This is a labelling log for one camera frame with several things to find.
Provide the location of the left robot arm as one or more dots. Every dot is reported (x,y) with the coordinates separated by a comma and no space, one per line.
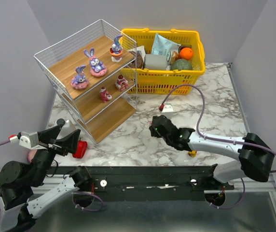
(17,212)

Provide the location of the purple pink donut toy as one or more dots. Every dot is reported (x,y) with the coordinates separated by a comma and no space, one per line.
(80,81)

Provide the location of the green melon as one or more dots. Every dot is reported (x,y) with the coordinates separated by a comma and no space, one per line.
(181,64)

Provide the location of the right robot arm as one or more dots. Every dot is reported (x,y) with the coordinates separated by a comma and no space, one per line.
(251,157)

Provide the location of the white wire wooden shelf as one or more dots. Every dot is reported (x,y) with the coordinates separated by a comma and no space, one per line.
(59,61)

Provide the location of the light blue snack bag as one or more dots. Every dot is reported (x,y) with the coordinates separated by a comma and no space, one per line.
(165,47)

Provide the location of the pink round toy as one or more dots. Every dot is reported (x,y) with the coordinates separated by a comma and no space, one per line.
(31,155)

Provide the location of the white bottle black cap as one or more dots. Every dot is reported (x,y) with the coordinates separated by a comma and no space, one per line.
(67,127)

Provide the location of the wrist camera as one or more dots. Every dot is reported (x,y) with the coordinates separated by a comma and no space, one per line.
(167,110)
(30,140)

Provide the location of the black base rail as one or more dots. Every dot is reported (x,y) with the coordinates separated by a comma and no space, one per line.
(133,183)

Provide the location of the yellow duck toy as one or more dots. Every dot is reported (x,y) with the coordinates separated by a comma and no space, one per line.
(192,153)

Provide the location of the purple bunny donut toy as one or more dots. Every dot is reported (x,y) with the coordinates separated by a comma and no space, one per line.
(97,68)

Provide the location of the red strawberry cake toy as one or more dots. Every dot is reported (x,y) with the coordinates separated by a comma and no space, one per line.
(121,83)

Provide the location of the grey box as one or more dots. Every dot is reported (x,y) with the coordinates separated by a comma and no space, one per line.
(155,62)

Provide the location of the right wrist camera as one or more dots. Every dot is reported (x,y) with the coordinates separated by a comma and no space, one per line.
(167,110)

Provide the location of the brown round container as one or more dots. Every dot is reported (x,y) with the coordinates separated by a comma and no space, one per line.
(139,60)

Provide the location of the red bell pepper toy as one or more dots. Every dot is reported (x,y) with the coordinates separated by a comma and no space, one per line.
(81,150)

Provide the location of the orange fruit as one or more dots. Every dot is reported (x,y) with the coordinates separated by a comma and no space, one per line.
(186,53)

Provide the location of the purple bunny sundae toy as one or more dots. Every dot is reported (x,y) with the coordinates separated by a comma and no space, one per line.
(116,49)

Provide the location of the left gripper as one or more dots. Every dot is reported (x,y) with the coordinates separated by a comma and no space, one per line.
(50,146)

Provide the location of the red bear toy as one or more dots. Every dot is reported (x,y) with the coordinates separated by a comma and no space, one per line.
(105,95)

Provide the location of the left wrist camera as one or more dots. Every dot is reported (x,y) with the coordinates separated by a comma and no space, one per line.
(30,140)

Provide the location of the yellow plastic basket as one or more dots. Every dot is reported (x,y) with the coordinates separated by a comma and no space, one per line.
(158,81)

